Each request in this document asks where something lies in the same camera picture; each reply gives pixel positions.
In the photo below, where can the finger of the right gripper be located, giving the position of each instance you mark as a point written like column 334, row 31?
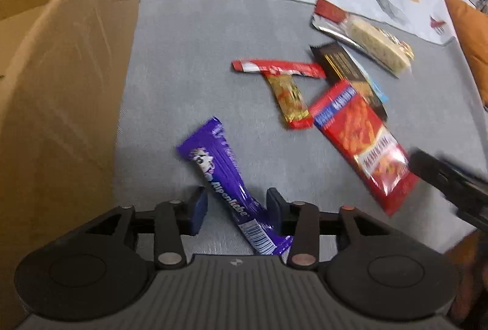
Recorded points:
column 463, row 187

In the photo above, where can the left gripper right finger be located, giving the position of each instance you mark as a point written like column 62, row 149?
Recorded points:
column 278, row 212

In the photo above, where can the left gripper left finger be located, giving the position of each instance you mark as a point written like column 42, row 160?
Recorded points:
column 197, row 209

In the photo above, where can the purple Alpenliebe candy bar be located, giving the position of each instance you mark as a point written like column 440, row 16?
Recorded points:
column 209, row 150

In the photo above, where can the large red snack packet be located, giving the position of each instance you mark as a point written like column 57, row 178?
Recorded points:
column 352, row 126

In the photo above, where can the red Nescafe coffee stick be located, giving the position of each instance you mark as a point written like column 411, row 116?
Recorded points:
column 278, row 67

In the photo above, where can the light blue stick packet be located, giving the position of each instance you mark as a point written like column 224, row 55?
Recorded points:
column 377, row 87

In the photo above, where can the small red yellow snack packet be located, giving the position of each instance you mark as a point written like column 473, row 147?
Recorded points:
column 290, row 100

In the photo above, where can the beige wafer snack packet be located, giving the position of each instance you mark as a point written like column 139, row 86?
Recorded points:
column 382, row 47

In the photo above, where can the black gold snack packet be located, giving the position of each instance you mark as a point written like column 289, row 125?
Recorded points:
column 339, row 65

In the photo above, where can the orange cushion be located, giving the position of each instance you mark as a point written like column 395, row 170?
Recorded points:
column 471, row 29

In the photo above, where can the brown cardboard box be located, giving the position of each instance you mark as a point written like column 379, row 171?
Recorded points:
column 63, row 71

